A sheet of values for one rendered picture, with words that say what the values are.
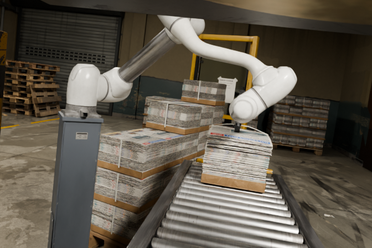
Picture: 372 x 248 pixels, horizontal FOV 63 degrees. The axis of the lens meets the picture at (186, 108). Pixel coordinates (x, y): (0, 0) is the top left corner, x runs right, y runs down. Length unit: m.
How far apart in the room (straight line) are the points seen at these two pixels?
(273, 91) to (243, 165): 0.38
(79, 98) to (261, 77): 0.92
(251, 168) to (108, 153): 1.06
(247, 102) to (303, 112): 6.35
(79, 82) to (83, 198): 0.61
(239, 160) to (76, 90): 0.88
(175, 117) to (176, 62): 6.70
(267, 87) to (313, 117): 6.36
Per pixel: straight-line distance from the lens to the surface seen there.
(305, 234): 1.12
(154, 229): 0.96
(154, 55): 1.61
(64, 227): 1.80
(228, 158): 1.37
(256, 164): 1.38
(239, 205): 1.25
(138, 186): 2.01
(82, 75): 1.64
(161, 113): 2.51
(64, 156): 1.66
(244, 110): 1.12
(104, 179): 2.18
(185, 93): 3.07
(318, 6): 0.20
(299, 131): 7.47
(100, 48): 9.77
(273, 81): 1.18
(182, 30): 1.33
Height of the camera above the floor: 1.23
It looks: 4 degrees down
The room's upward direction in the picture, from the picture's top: 7 degrees clockwise
